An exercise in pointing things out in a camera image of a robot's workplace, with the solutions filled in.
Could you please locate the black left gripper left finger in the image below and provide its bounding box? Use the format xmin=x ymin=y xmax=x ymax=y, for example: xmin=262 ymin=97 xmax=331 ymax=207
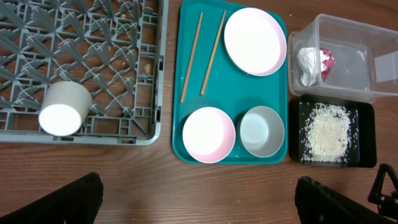
xmin=1 ymin=172 xmax=104 ymax=223

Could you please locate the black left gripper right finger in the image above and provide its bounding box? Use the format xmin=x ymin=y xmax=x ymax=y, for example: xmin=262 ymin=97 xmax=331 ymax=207
xmin=294 ymin=176 xmax=393 ymax=224

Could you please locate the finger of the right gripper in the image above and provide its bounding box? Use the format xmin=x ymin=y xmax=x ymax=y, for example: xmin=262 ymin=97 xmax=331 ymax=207
xmin=368 ymin=164 xmax=397 ymax=218

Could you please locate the grey bowl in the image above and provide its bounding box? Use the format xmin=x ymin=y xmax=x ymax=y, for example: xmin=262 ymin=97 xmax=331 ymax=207
xmin=237 ymin=106 xmax=285 ymax=158

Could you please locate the white paper cup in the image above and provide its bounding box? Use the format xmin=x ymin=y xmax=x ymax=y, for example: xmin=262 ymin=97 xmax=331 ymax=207
xmin=39 ymin=81 xmax=93 ymax=136

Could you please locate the small pink-rimmed plate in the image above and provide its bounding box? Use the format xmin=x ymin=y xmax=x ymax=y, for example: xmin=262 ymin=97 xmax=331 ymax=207
xmin=182 ymin=107 xmax=236 ymax=164

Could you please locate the red wrapper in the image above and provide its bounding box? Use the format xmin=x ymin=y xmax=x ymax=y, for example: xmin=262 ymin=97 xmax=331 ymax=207
xmin=320 ymin=48 xmax=336 ymax=81

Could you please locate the wooden chopstick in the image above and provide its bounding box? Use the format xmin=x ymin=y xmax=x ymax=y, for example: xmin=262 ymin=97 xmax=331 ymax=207
xmin=180 ymin=12 xmax=203 ymax=104
xmin=200 ymin=10 xmax=226 ymax=96

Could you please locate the black waste tray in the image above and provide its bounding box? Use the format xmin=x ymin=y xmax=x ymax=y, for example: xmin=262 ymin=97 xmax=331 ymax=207
xmin=289 ymin=94 xmax=377 ymax=168

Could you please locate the grey dishwasher rack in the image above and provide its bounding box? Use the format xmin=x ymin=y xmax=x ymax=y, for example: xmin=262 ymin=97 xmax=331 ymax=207
xmin=1 ymin=0 xmax=169 ymax=146

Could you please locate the rice pile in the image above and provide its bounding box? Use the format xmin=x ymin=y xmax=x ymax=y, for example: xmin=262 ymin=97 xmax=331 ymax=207
xmin=301 ymin=103 xmax=359 ymax=162

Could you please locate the clear plastic container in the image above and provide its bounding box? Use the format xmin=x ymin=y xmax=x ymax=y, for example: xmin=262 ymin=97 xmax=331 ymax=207
xmin=287 ymin=14 xmax=397 ymax=103

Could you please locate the teal plastic tray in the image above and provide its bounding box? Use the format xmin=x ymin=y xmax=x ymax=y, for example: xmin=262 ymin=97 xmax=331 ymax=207
xmin=172 ymin=0 xmax=289 ymax=163

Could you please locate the large white plate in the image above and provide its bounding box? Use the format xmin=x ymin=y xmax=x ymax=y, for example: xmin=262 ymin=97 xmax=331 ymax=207
xmin=224 ymin=7 xmax=287 ymax=77

